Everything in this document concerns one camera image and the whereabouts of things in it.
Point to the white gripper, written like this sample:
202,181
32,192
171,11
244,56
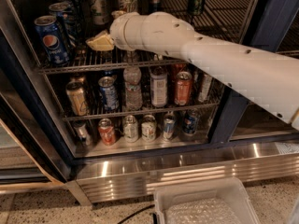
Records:
118,32

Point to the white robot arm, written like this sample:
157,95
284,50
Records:
267,79

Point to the blue can middle shelf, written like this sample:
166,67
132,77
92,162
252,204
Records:
108,93

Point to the front blue Pepsi can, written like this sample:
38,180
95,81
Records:
53,40

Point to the gold can middle shelf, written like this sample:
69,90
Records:
77,97

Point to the tall white labelled can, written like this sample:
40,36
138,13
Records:
158,85

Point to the stainless steel fridge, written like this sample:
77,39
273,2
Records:
239,139

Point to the red can bottom shelf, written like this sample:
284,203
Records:
107,132

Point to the silver can bottom left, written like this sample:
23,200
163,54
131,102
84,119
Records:
82,132

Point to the silver can bottom shelf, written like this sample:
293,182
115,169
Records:
130,128

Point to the orange soda can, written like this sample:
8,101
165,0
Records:
183,88

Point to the white can bottom shelf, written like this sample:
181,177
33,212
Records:
148,128

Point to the blue white can bottom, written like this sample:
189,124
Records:
169,125

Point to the slim silver can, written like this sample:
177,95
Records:
206,83

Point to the blue Pepsi can bottom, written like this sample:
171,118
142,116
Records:
190,121

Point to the open fridge glass door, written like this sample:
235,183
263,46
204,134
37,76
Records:
28,160

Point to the clear water bottle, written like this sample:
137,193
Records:
133,95

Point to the white plastic bin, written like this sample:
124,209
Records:
230,189

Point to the bubble wrap sheet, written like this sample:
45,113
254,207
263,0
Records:
205,211

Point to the middle wire shelf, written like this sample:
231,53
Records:
97,111

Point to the wire shelf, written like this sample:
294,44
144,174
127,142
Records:
97,111
221,19

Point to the top wire shelf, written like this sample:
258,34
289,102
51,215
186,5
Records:
221,19

